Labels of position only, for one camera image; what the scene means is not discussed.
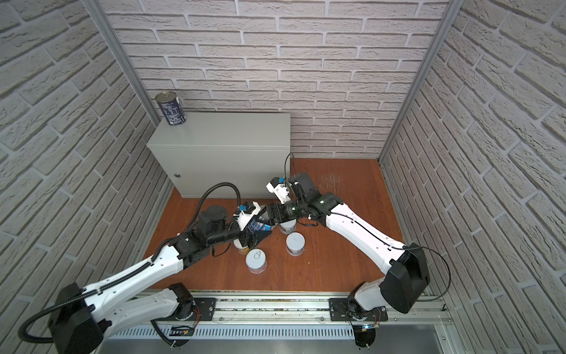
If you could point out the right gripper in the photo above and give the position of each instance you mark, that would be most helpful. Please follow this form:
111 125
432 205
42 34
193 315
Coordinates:
274 209

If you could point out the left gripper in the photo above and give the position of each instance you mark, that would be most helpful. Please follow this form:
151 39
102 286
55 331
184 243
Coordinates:
258 237

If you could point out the large blue can gold lid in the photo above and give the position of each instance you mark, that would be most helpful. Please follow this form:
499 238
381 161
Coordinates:
259 229

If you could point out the tall dark blue can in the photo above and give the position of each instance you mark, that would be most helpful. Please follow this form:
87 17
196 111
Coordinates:
171 107

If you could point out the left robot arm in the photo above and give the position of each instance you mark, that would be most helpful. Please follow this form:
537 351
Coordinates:
84 317

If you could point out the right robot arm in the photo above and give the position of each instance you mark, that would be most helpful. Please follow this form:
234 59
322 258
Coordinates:
405 270

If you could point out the white can near right gripper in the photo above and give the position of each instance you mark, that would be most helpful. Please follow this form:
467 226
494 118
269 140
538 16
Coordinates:
288 227

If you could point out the orange can with white lid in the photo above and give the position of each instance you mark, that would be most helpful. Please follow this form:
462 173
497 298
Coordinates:
243 250

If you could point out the white can with pull tab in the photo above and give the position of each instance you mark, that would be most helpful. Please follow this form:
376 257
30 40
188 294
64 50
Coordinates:
256 261

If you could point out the white can with date stamp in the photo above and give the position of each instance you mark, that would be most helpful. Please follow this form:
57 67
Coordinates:
295 244

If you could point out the grey metal cabinet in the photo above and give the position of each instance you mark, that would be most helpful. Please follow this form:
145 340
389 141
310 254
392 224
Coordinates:
246 149

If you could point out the aluminium corner profile left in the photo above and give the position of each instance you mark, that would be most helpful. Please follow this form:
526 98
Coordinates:
102 21

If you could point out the aluminium corner profile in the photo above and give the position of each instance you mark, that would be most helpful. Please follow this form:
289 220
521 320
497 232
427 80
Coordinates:
445 25
102 21

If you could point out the aluminium corner profile right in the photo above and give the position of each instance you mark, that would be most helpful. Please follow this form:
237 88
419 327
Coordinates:
445 25

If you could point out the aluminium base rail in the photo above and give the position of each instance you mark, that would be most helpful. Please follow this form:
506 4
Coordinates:
270 315

